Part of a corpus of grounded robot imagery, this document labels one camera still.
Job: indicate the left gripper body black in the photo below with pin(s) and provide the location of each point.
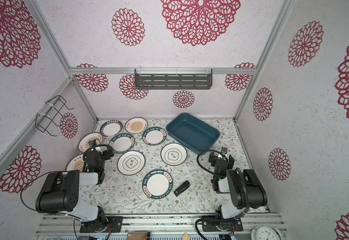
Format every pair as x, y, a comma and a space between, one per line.
93, 147

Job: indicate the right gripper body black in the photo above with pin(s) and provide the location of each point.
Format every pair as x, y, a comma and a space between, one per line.
220, 159

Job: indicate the white plate cloud motif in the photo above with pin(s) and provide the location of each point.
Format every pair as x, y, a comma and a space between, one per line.
173, 154
131, 163

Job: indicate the green rim plate front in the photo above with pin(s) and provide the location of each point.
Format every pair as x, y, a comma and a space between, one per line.
157, 184

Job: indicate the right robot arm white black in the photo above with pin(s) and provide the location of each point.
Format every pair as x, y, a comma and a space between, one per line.
243, 186

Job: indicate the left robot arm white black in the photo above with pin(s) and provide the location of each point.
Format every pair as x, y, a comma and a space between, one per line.
60, 191

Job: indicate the teal plastic bin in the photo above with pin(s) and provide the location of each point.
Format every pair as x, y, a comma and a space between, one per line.
193, 133

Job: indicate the orange sunburst plate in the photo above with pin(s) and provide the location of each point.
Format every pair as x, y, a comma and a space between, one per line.
90, 140
136, 125
75, 163

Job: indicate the orange sunburst plate front left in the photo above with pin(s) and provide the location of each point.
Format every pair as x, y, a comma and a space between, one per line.
75, 163

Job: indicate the green red rim plate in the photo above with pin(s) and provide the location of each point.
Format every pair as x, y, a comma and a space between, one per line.
111, 128

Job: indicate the black stapler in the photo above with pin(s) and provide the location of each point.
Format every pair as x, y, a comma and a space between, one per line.
182, 188

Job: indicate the orange sunburst plate back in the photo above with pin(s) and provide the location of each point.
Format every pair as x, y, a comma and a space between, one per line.
136, 125

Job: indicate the white analog clock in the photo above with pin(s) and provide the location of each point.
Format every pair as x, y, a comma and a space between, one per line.
265, 233

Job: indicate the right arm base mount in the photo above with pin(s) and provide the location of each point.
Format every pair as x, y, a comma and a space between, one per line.
211, 224

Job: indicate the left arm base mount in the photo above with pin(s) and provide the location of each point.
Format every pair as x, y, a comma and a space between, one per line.
109, 224

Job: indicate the black wire wall rack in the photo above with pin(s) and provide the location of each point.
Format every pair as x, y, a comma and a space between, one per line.
55, 104

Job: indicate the grey wall shelf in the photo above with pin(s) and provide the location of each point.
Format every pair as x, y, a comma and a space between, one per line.
173, 79

